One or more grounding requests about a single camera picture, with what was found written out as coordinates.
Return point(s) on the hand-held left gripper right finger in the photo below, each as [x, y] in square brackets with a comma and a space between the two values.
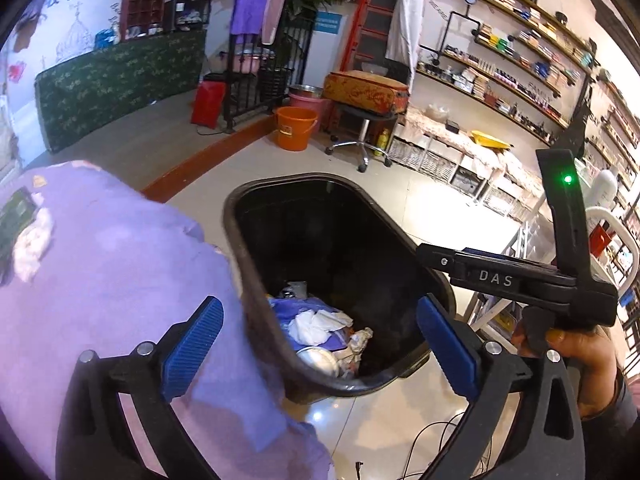
[445, 350]

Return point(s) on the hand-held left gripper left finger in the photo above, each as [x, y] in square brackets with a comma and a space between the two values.
[195, 345]

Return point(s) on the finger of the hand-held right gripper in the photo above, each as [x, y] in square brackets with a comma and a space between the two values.
[435, 262]

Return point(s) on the purple plastic bag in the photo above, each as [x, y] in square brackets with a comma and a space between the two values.
[300, 310]

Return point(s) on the black trash bin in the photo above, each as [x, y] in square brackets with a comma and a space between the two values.
[325, 240]

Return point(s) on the person's right forearm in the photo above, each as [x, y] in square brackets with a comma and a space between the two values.
[625, 410]

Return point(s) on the person's right hand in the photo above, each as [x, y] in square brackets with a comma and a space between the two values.
[590, 355]

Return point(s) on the white pump bottle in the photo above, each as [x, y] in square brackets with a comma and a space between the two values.
[605, 190]

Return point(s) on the white crumpled paper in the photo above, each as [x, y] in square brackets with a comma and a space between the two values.
[357, 342]

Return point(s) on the white cabinet with baskets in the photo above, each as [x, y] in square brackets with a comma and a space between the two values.
[450, 160]

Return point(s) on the clear plastic wrapper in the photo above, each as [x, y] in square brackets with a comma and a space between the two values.
[295, 290]

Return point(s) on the white crumpled tissue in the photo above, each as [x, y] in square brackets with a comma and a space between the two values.
[315, 327]

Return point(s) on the yellow tray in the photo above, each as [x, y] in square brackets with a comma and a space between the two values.
[490, 140]

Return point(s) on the yellow bottle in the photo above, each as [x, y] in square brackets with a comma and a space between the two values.
[382, 142]

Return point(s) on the chrome base stool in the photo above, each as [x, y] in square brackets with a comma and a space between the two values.
[362, 135]

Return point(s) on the orange ornate box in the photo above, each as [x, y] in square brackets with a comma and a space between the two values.
[365, 92]

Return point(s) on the white tissue wad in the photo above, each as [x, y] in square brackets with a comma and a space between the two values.
[32, 250]

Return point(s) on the orange bucket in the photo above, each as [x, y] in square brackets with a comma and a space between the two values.
[295, 130]

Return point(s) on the pink bucket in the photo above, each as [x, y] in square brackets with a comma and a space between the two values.
[320, 107]

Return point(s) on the metal basin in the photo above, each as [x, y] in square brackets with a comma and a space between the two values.
[305, 91]

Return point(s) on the green foil packet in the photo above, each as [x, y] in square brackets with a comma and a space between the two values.
[15, 215]

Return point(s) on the white hanging garment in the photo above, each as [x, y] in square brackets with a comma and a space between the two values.
[402, 35]

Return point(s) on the black metal rack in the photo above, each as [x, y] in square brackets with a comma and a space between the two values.
[280, 85]

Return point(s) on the red bag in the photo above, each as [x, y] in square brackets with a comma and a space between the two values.
[207, 105]

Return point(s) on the red ladder shelf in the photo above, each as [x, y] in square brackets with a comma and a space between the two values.
[375, 20]

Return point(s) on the green patterned counter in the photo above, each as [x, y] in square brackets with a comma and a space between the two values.
[120, 85]

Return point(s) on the pink plastic basin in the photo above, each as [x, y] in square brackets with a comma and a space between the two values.
[247, 62]

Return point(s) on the pink towel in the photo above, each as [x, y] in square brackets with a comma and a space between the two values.
[272, 17]

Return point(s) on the purple towel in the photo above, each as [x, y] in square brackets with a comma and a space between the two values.
[250, 7]

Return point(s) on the black display box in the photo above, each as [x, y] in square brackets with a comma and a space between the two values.
[187, 15]

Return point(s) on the red wooden pigeonhole cabinet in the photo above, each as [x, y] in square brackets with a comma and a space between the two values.
[145, 0]

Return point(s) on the wall shelves of products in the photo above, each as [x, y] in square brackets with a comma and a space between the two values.
[510, 55]

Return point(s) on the blue wall sign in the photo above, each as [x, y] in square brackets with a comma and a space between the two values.
[329, 27]

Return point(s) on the wall poster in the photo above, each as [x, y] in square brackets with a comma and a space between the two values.
[75, 10]

